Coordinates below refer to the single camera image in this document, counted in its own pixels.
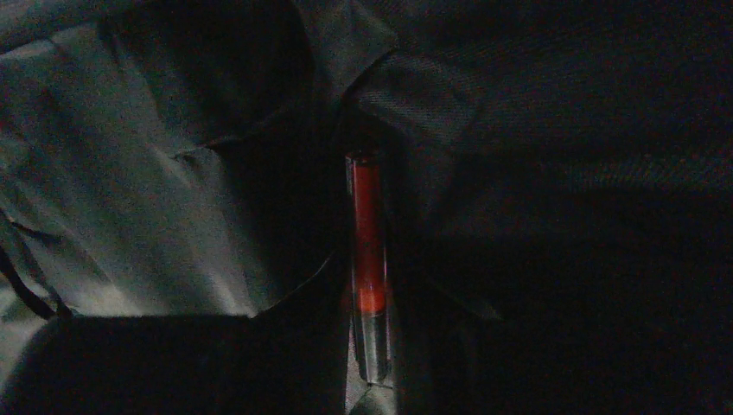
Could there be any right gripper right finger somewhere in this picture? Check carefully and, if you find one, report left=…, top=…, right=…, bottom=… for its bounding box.
left=393, top=269, right=732, bottom=414

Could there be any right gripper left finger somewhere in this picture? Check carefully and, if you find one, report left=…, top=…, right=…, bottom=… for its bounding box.
left=1, top=254, right=349, bottom=414

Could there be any red cylindrical tube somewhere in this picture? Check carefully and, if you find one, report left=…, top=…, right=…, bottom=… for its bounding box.
left=346, top=150, right=390, bottom=384

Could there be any black ribbed hard-shell suitcase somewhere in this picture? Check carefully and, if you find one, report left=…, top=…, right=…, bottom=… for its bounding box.
left=1, top=1, right=732, bottom=414

